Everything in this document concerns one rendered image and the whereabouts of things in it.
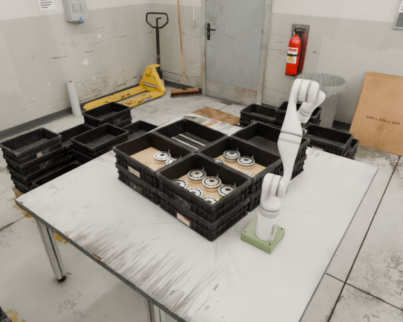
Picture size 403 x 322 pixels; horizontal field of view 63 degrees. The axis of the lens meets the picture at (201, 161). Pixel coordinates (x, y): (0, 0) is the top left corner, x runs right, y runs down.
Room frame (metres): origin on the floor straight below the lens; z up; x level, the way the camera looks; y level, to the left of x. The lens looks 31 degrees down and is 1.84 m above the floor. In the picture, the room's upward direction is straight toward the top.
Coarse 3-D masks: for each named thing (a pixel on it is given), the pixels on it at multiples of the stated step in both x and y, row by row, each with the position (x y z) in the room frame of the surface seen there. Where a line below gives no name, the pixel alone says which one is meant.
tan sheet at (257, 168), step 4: (220, 156) 1.75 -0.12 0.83; (224, 160) 1.69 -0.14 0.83; (228, 164) 1.65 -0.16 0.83; (232, 164) 1.65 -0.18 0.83; (236, 164) 1.65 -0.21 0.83; (256, 164) 1.65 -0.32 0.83; (236, 168) 1.61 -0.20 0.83; (256, 168) 1.61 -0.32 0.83; (260, 168) 1.61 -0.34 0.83; (264, 168) 1.61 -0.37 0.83; (248, 172) 1.56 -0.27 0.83; (252, 172) 1.56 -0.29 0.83; (256, 172) 1.56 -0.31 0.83
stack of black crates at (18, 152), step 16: (0, 144) 2.35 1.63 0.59; (16, 144) 2.46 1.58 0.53; (32, 144) 2.54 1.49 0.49; (48, 144) 2.41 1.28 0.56; (16, 160) 2.23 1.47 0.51; (32, 160) 2.27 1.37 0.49; (48, 160) 2.38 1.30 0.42; (64, 160) 2.48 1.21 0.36; (16, 176) 2.30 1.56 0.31; (32, 176) 2.24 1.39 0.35
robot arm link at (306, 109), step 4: (320, 92) 1.58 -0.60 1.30; (320, 96) 1.56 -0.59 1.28; (324, 96) 1.56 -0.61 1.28; (320, 100) 1.55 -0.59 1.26; (304, 104) 1.62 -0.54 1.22; (308, 104) 1.61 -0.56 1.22; (312, 104) 1.60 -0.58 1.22; (316, 104) 1.56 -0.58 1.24; (300, 108) 1.64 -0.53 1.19; (304, 108) 1.61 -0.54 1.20; (308, 108) 1.59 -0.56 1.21; (312, 108) 1.58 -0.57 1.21; (300, 112) 1.63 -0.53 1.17; (304, 112) 1.61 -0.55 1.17; (308, 112) 1.60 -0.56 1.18
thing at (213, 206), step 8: (208, 160) 1.53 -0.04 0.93; (168, 168) 1.45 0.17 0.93; (224, 168) 1.45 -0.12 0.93; (160, 176) 1.37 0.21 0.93; (168, 184) 1.33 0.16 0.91; (176, 184) 1.30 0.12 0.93; (248, 184) 1.32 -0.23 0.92; (184, 192) 1.25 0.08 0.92; (192, 192) 1.24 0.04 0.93; (232, 192) 1.24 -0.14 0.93; (200, 200) 1.18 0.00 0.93; (224, 200) 1.19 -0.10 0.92; (208, 208) 1.15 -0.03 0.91
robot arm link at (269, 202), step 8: (272, 176) 1.15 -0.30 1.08; (280, 176) 1.15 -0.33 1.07; (264, 184) 1.13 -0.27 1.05; (272, 184) 1.12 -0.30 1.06; (264, 192) 1.12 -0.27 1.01; (272, 192) 1.11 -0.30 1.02; (264, 200) 1.12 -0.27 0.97; (272, 200) 1.14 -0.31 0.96; (264, 208) 1.12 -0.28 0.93; (272, 208) 1.11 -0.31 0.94
